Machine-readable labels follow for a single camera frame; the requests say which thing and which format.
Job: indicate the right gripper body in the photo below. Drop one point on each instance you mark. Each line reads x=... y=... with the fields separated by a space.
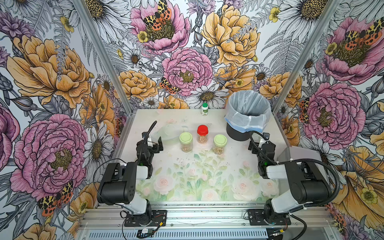
x=258 y=146

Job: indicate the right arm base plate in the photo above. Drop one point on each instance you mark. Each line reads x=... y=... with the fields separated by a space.
x=258 y=217

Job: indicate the green-lid peanut jar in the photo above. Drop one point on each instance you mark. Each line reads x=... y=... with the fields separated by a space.
x=186 y=141
x=220 y=142

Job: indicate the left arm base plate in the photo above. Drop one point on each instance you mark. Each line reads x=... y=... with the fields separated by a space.
x=154 y=219

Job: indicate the red-lid peanut jar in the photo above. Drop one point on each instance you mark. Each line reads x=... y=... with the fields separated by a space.
x=202 y=132

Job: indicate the black trash bin with liner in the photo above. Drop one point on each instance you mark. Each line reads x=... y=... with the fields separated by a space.
x=246 y=111

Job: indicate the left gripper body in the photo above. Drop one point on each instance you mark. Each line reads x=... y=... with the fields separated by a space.
x=151 y=143

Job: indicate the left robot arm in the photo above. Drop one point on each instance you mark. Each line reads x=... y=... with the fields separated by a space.
x=118 y=185

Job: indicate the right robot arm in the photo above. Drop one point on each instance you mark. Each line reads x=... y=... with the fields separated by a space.
x=302 y=192

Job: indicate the small green-cap white bottle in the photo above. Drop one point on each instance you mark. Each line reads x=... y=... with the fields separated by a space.
x=204 y=109

